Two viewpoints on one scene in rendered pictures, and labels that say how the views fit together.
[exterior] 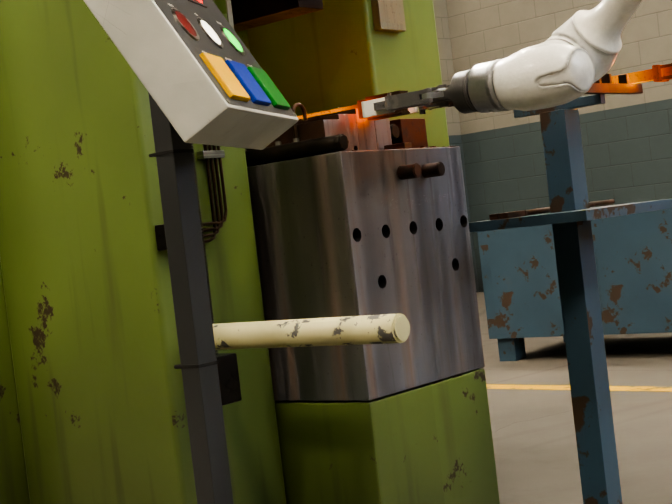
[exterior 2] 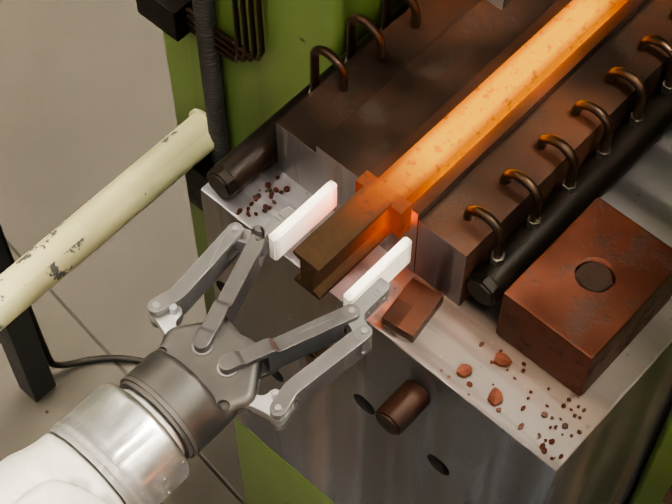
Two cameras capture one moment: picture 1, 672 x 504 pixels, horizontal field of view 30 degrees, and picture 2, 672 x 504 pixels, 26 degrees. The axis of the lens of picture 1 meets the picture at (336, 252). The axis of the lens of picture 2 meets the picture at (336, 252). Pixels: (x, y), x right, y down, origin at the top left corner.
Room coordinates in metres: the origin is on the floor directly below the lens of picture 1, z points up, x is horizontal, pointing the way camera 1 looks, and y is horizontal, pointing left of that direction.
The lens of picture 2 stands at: (2.36, -0.71, 1.93)
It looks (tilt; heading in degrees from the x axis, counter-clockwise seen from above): 58 degrees down; 93
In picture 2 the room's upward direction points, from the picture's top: straight up
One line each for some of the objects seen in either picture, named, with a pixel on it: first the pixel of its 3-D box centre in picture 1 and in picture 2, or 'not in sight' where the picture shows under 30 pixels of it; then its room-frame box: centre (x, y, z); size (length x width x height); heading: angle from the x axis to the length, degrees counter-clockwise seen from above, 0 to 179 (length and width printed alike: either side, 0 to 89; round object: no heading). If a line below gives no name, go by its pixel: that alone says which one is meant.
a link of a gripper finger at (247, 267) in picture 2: (418, 99); (231, 298); (2.26, -0.18, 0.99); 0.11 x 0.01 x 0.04; 72
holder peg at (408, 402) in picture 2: (433, 169); (402, 407); (2.39, -0.20, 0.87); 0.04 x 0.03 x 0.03; 50
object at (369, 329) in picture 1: (294, 333); (60, 251); (2.04, 0.08, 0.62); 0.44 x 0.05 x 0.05; 50
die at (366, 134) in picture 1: (276, 145); (530, 55); (2.49, 0.09, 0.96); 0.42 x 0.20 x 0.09; 50
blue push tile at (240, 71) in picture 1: (245, 84); not in sight; (1.84, 0.10, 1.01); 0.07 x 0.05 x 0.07; 165
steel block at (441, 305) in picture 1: (306, 275); (549, 248); (2.54, 0.07, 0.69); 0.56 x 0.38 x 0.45; 50
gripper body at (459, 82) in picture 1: (457, 94); (198, 380); (2.24, -0.25, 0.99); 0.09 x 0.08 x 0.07; 50
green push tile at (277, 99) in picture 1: (266, 90); not in sight; (1.94, 0.08, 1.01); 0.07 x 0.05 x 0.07; 165
